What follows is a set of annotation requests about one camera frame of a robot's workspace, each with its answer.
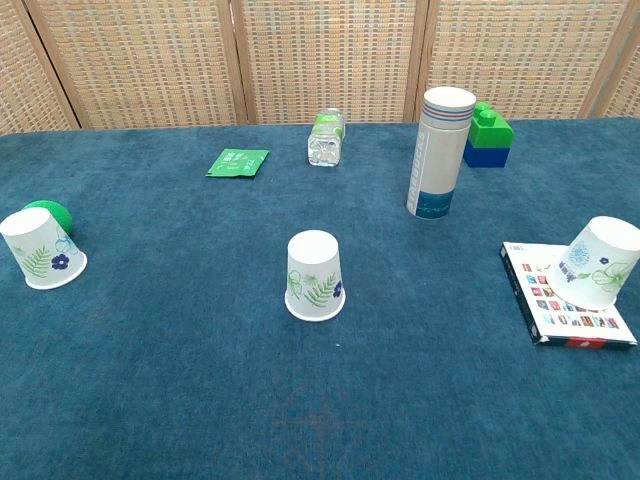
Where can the white floral paper cup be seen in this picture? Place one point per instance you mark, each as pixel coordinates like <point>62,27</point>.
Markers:
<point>314,265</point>
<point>35,240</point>
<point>600,250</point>

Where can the blue carpet table cover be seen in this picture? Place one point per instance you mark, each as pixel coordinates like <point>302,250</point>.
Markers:
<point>200,375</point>

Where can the green toy brick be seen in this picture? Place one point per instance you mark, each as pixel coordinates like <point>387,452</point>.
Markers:
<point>492,132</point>

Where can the white cylindrical tumbler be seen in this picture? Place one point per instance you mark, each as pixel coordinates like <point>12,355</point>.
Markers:
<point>440,150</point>

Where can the woven bamboo folding screen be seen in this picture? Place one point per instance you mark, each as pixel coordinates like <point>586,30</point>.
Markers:
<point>325,60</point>

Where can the green card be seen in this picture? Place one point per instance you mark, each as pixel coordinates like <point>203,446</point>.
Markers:
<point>235,162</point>

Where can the white picture booklet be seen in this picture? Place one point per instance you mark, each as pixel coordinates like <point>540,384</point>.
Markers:
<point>575,325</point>

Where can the clear plastic water bottle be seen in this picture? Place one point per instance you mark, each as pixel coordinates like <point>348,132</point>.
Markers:
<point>325,145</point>

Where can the green foam ball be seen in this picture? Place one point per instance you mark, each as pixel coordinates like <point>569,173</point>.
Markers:
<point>59,212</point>

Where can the blue toy brick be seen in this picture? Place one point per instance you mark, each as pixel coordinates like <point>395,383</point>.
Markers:
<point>487,156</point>

